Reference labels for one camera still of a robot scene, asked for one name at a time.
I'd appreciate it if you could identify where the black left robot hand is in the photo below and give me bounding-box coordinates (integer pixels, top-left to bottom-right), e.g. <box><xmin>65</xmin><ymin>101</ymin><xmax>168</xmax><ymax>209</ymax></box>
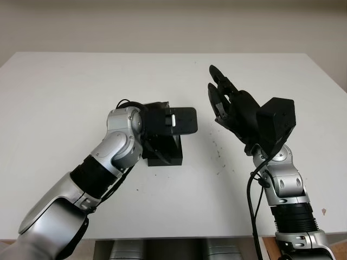
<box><xmin>140</xmin><ymin>100</ymin><xmax>177</xmax><ymax>136</ymax></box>

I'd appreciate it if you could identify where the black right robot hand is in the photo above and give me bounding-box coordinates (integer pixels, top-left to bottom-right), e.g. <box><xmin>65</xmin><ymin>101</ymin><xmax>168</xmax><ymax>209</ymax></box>
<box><xmin>207</xmin><ymin>64</ymin><xmax>268</xmax><ymax>157</ymax></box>

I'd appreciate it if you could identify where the black box lid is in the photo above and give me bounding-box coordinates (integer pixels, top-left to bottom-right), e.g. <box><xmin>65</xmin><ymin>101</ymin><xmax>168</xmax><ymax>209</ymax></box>
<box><xmin>165</xmin><ymin>107</ymin><xmax>198</xmax><ymax>135</ymax></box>

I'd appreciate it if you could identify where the dark robot waist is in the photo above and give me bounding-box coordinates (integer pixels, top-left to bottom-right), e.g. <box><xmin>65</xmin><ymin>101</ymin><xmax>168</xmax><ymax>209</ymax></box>
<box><xmin>146</xmin><ymin>239</ymin><xmax>204</xmax><ymax>260</ymax></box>

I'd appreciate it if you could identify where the grey robot thigh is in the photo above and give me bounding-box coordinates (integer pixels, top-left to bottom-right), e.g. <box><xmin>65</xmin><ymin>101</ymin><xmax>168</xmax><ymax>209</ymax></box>
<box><xmin>203</xmin><ymin>238</ymin><xmax>242</xmax><ymax>260</ymax></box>

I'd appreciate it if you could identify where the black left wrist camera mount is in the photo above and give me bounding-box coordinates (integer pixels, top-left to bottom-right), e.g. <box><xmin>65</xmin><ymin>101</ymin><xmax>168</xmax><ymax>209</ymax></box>
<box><xmin>142</xmin><ymin>134</ymin><xmax>174</xmax><ymax>163</ymax></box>

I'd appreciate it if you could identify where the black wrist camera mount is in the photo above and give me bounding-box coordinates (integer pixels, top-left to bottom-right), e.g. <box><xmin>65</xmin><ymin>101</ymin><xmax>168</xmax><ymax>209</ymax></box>
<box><xmin>142</xmin><ymin>134</ymin><xmax>174</xmax><ymax>163</ymax></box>
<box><xmin>256</xmin><ymin>96</ymin><xmax>297</xmax><ymax>157</ymax></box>

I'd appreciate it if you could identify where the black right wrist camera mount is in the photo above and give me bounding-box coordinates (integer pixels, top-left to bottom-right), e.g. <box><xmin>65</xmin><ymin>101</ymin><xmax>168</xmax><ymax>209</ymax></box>
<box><xmin>256</xmin><ymin>96</ymin><xmax>297</xmax><ymax>157</ymax></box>

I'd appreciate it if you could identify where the black camera box base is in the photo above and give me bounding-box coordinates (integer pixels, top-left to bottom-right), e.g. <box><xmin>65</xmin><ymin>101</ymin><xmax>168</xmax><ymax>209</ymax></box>
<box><xmin>147</xmin><ymin>134</ymin><xmax>183</xmax><ymax>166</ymax></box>

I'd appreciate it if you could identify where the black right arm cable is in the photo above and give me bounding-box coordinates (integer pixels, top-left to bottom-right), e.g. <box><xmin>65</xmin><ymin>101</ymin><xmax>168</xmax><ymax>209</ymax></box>
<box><xmin>246</xmin><ymin>155</ymin><xmax>272</xmax><ymax>260</ymax></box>

